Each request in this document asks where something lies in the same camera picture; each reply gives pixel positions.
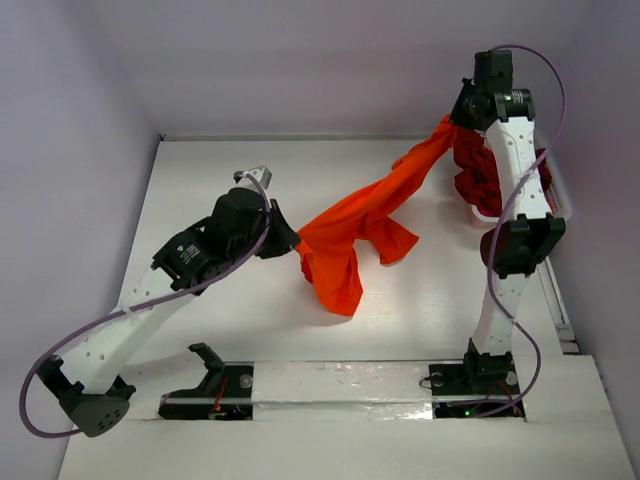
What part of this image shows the orange t shirt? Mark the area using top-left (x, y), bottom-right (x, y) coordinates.
top-left (296, 116), bottom-right (483, 317)

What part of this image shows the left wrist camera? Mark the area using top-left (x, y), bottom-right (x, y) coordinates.
top-left (233, 165), bottom-right (272, 190)

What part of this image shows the dark red t shirt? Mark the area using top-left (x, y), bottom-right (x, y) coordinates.
top-left (452, 130), bottom-right (554, 219)

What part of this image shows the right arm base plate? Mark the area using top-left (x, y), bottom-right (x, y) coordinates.
top-left (425, 363), bottom-right (520, 419)

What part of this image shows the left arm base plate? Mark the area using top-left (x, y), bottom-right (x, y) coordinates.
top-left (158, 343), bottom-right (255, 421)

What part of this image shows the white plastic basket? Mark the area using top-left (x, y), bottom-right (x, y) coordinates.
top-left (467, 155), bottom-right (572, 230)

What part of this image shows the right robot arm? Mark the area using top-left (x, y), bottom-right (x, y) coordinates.
top-left (450, 46), bottom-right (566, 395)

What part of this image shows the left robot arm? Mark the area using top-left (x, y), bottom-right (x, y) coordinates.
top-left (34, 187), bottom-right (300, 438)

